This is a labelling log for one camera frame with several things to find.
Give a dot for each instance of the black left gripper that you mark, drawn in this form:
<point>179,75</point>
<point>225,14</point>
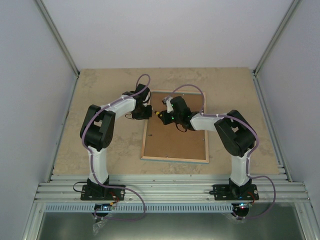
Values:
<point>148,115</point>

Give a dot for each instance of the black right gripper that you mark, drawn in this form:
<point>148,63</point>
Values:
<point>165,119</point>

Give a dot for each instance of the yellow screwdriver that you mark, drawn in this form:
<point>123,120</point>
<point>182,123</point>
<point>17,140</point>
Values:
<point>157,113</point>

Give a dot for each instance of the teal picture frame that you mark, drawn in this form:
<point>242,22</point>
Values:
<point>166,143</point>

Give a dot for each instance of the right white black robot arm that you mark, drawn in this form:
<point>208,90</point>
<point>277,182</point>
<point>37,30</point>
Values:
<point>237,136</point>

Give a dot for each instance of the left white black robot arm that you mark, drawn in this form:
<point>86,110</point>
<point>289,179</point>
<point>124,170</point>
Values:
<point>98,128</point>

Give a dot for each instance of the left controller board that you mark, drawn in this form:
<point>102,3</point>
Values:
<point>105,207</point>

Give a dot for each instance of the controller board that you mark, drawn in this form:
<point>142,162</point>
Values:
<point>244,205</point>
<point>105,207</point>

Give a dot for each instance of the right controller board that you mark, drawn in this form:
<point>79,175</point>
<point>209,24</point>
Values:
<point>244,205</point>

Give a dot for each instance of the clear plastic bag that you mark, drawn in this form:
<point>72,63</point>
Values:
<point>98,225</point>

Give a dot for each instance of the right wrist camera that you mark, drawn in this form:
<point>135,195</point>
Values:
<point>167,102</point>

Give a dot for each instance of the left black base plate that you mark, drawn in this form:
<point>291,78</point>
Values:
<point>98,193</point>

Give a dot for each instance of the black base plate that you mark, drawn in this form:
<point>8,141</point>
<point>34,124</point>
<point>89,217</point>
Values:
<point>223,192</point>
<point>98,193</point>

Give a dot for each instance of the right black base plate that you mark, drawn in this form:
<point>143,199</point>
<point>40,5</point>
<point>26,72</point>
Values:
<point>223,192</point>

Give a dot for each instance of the grey slotted cable duct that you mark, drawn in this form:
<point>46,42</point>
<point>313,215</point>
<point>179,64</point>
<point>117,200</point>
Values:
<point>139,208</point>

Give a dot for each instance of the aluminium rail base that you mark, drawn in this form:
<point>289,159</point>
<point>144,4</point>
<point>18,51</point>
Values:
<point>181,188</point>

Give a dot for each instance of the left aluminium corner post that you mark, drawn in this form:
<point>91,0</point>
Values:
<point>56,34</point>

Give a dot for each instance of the aluminium corner post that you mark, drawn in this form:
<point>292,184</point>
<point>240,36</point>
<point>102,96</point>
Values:
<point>294,5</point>
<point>56,34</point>

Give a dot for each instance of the right aluminium corner post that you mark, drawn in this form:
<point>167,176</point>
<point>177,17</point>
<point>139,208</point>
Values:
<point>294,5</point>

